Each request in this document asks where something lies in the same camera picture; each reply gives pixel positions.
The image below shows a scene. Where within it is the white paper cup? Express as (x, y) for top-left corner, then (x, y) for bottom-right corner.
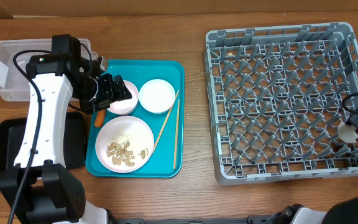
(337, 121), (358, 143)

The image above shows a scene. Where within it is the white bowl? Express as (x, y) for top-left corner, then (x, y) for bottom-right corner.
(139, 79), (176, 114)

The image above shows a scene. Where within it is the large pink plate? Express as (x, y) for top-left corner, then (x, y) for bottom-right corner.
(95, 116), (155, 174)

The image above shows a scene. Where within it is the pile of peanuts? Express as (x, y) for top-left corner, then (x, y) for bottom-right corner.
(106, 144), (149, 167)

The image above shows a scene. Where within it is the pile of rice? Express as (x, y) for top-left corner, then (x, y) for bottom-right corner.
(111, 130), (135, 147)

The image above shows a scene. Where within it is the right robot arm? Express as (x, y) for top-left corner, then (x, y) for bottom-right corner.
(266, 93), (358, 224)

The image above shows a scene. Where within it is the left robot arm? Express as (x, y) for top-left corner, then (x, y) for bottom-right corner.
(0, 34), (132, 223)

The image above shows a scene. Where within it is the orange carrot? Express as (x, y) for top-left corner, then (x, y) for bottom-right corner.
(94, 110), (106, 128)

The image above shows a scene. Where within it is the teal serving tray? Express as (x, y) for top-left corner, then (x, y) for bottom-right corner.
(86, 59), (185, 178)

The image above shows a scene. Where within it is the wooden chopstick left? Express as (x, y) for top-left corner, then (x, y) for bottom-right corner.
(152, 90), (180, 153)

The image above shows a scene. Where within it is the wooden chopstick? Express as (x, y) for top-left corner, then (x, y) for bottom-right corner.
(152, 90), (180, 153)
(173, 99), (180, 170)

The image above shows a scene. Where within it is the wooden chopstick right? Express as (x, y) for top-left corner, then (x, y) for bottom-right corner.
(173, 99), (180, 170)

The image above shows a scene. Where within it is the clear plastic bin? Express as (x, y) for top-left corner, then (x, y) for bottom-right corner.
(0, 38), (99, 102)

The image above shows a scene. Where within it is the black tray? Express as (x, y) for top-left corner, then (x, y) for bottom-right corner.
(0, 112), (86, 172)

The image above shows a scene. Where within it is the grey dish rack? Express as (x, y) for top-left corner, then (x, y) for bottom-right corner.
(204, 22), (358, 185)

